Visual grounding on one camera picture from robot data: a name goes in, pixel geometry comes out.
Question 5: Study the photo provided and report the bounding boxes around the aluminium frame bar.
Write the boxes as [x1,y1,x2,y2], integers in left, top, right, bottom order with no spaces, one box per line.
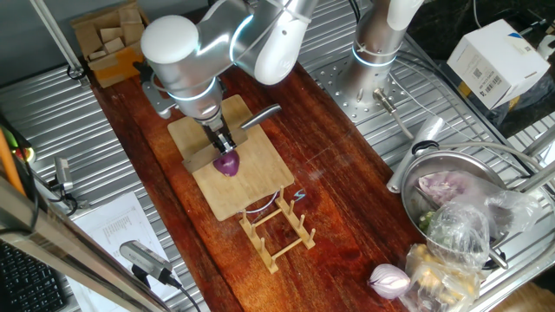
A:
[0,175,173,312]

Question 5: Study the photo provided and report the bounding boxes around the steel bowl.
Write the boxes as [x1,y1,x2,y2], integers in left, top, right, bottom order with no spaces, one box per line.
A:
[400,149,508,244]

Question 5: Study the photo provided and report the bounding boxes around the perforated steel base plate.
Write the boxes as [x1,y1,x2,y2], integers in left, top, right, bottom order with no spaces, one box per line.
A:
[310,54,420,127]

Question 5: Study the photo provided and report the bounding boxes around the plastic bag with yellow contents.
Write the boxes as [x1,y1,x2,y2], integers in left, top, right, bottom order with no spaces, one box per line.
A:
[398,243,482,312]

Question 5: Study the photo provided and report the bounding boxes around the knotted clear plastic bag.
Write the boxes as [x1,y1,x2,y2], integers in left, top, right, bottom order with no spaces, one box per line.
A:
[427,201,491,272]

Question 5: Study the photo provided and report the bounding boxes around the bamboo cutting board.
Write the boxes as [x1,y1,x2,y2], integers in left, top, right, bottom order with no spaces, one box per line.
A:
[167,94,296,222]

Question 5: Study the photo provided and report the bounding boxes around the steel handled cleaver knife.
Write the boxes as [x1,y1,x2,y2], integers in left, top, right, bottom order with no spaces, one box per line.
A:
[181,103,283,174]

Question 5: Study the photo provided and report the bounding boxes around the wooden peg rack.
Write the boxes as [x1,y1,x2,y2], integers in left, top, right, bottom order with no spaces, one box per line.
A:
[238,185,317,275]

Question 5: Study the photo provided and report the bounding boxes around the steel tube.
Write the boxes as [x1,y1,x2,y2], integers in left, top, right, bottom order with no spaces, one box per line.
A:
[515,159,555,194]

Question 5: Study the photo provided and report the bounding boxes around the chopped pale onion pieces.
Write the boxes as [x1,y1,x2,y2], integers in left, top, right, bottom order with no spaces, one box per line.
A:
[418,171,467,205]

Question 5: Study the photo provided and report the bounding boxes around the small grey camera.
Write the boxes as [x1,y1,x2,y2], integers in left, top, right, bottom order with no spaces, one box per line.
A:
[52,156,75,192]

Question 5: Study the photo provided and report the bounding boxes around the silver camera on stand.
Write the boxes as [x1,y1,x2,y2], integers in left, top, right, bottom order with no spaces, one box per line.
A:
[119,240,183,289]

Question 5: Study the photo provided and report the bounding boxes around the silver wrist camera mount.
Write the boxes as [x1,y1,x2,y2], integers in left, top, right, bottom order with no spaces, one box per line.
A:
[141,80,177,120]

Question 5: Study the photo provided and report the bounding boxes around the peeled pale purple onion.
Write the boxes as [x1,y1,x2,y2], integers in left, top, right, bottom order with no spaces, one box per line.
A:
[367,263,411,301]

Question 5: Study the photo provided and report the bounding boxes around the white carton box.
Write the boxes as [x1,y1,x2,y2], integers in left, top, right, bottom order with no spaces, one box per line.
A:
[446,18,552,111]

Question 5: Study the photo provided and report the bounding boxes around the crumpled clear plastic bag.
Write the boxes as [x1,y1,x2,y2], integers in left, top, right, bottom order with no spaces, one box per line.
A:
[459,171,543,244]

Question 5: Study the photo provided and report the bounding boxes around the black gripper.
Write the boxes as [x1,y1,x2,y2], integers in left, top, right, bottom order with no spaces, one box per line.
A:
[202,119,238,155]

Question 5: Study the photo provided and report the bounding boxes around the green vegetable pieces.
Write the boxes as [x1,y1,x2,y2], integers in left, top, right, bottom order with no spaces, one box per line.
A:
[418,210,437,233]

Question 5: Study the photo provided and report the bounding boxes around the cardboard box with orange tape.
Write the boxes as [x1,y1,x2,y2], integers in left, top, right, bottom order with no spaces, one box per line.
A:
[71,0,151,89]

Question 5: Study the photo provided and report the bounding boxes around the black keyboard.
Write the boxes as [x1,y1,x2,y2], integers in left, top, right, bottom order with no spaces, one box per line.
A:
[0,242,69,312]

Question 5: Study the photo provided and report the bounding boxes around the orange stick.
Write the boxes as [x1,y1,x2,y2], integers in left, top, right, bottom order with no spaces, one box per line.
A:
[0,129,26,196]

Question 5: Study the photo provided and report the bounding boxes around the silver cable connector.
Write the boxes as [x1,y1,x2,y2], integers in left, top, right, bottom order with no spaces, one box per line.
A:
[372,88,415,140]

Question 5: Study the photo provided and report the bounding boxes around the printed paper sheet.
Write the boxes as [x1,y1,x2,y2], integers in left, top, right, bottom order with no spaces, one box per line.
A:
[64,192,183,312]

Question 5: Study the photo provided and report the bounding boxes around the thin metal pole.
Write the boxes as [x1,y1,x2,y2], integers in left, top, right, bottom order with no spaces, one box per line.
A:
[29,0,86,79]

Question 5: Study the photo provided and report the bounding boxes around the grey hose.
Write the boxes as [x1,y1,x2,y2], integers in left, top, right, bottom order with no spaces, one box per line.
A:
[433,141,545,172]

